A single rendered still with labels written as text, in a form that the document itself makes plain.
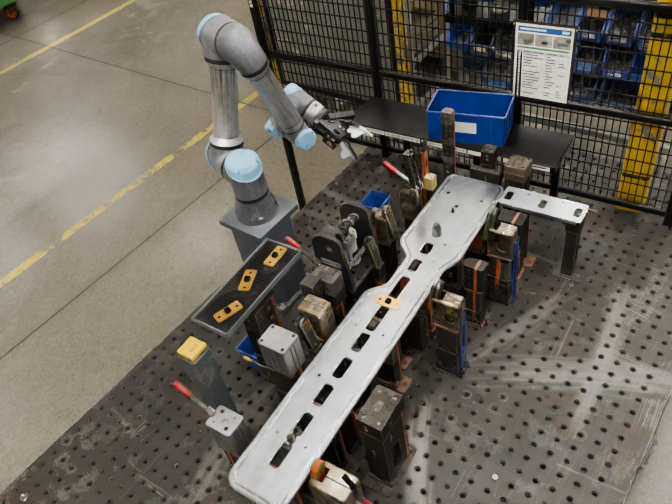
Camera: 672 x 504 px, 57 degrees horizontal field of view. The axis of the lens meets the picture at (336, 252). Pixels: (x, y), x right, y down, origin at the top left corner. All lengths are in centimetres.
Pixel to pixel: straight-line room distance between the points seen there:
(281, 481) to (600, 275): 140
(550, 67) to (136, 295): 252
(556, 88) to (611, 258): 66
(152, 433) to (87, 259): 211
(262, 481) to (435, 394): 69
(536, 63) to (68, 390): 266
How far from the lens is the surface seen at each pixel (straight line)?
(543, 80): 249
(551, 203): 229
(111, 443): 231
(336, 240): 191
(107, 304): 382
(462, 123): 247
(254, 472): 172
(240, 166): 207
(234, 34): 196
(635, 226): 270
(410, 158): 220
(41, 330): 390
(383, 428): 168
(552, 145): 251
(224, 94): 210
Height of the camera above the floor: 247
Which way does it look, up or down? 43 degrees down
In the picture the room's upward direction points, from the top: 12 degrees counter-clockwise
